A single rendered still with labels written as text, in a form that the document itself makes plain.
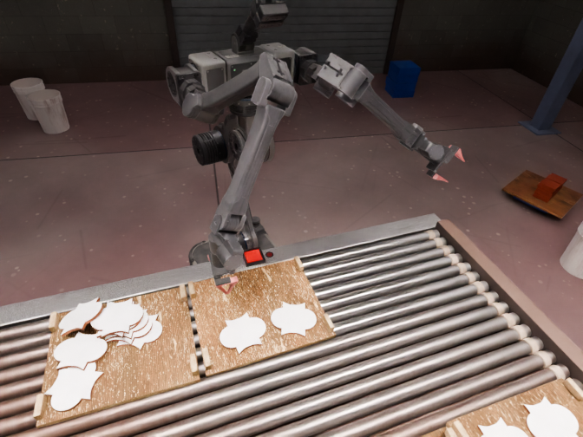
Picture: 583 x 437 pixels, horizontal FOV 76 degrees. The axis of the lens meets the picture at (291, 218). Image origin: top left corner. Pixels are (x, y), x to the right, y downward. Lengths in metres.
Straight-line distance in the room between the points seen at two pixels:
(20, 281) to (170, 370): 1.98
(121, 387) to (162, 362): 0.12
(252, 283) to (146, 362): 0.42
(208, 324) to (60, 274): 1.84
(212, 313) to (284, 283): 0.27
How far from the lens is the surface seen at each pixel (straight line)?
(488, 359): 1.38
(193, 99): 1.29
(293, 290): 1.33
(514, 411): 1.31
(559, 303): 3.13
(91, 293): 1.48
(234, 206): 1.04
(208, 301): 1.32
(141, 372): 1.22
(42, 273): 3.02
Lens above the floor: 1.98
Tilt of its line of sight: 40 degrees down
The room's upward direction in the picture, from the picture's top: 3 degrees clockwise
